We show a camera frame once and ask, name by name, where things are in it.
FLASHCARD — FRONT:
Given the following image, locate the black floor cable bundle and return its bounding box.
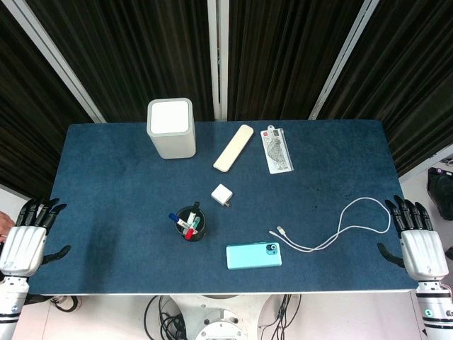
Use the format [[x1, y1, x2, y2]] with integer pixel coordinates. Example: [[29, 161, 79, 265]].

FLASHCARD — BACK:
[[144, 295, 188, 340], [258, 294, 302, 340]]

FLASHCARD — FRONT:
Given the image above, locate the cream pencil case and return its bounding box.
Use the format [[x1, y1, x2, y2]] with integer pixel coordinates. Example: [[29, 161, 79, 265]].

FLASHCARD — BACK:
[[213, 123, 255, 174]]

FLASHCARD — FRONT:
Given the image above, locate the white partition post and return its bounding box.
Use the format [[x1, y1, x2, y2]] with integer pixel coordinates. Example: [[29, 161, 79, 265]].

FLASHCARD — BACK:
[[6, 0, 108, 124], [398, 142, 453, 184], [207, 0, 231, 122], [308, 0, 382, 121]]

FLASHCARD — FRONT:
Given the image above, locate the black and white shoe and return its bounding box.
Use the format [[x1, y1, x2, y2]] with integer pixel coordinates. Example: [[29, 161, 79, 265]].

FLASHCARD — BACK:
[[48, 295, 81, 313]]

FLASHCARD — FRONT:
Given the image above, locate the bystander's hand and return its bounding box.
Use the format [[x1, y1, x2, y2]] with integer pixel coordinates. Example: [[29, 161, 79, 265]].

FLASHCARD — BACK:
[[0, 210, 16, 242]]

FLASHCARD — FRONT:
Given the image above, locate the left black-fingered white robot hand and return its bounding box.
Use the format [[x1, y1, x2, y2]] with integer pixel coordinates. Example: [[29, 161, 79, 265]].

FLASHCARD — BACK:
[[0, 197, 71, 278]]

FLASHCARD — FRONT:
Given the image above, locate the blue capped marker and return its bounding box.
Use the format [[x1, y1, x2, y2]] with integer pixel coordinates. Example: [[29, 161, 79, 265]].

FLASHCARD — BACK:
[[168, 212, 192, 230]]

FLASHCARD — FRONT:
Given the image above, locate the blue table cloth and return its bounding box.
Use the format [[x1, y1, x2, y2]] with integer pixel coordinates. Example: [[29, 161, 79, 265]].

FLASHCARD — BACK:
[[28, 119, 418, 295]]

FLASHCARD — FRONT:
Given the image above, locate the packaged ruler set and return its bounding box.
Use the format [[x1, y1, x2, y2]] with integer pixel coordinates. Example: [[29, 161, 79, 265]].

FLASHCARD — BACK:
[[260, 124, 296, 175]]

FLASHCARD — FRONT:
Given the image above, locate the black bag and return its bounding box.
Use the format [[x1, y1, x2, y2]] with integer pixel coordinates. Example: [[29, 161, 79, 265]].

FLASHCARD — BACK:
[[426, 166, 453, 221]]

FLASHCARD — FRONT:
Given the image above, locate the black mesh pen holder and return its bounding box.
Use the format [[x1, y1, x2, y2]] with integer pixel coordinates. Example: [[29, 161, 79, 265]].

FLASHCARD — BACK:
[[175, 206, 207, 242]]

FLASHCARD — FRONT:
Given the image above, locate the white USB cable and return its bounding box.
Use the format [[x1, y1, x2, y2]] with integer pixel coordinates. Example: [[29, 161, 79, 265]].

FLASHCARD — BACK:
[[268, 197, 393, 253]]

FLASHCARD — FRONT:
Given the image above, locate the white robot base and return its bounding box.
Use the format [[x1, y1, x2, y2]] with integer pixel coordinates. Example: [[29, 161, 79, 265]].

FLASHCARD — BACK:
[[168, 294, 281, 340]]

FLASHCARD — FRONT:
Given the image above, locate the red capped marker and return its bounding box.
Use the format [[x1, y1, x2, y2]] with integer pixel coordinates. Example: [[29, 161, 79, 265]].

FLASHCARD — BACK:
[[184, 216, 202, 240]]

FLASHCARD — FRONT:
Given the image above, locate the white square bin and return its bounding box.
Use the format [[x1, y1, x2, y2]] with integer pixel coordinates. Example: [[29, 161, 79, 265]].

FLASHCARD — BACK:
[[146, 97, 197, 160]]

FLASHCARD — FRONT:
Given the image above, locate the white charger plug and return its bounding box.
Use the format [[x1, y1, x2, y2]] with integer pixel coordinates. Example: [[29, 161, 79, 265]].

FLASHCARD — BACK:
[[211, 183, 234, 208]]

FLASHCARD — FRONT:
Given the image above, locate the black pleated curtain panel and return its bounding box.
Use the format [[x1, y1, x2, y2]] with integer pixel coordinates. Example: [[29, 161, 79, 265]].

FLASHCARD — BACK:
[[25, 0, 216, 123], [228, 0, 366, 122], [317, 0, 453, 177], [0, 0, 93, 200]]

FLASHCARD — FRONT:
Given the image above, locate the turquoise smartphone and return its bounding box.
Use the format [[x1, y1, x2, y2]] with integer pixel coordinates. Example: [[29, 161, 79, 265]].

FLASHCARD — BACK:
[[226, 242, 283, 271]]

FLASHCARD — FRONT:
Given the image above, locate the right black-fingered white robot hand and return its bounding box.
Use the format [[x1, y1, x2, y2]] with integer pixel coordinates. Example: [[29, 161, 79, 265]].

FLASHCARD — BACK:
[[377, 194, 449, 281]]

